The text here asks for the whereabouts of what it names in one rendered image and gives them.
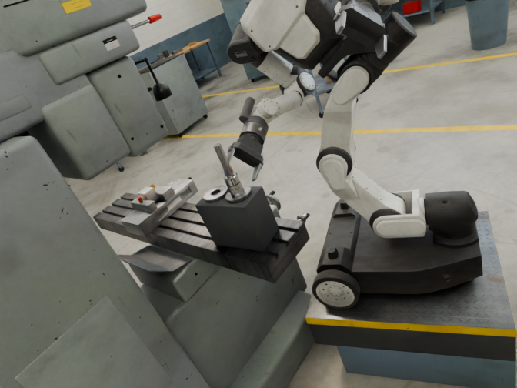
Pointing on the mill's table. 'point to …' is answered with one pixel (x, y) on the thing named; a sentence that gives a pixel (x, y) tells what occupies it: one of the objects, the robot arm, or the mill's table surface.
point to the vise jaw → (164, 192)
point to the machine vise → (155, 215)
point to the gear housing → (89, 51)
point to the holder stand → (238, 218)
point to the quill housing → (129, 104)
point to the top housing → (58, 21)
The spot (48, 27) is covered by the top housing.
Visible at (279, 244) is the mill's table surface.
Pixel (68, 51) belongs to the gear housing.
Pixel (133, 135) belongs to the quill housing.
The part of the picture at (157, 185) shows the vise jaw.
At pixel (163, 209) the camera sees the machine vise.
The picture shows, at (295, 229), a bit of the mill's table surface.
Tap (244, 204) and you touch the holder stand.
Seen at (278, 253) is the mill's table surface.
